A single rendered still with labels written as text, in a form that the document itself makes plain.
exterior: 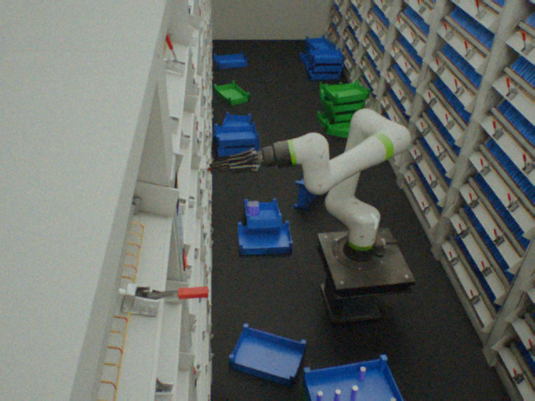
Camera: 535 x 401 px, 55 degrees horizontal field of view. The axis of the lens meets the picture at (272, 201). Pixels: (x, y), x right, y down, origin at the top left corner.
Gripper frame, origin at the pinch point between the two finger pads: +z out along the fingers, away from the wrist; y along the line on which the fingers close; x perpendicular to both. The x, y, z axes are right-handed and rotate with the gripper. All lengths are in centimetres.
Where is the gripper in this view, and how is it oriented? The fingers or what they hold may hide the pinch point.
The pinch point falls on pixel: (219, 167)
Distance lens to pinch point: 185.6
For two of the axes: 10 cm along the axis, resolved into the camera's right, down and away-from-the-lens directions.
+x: -1.8, -7.7, -6.1
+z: -9.8, 2.0, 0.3
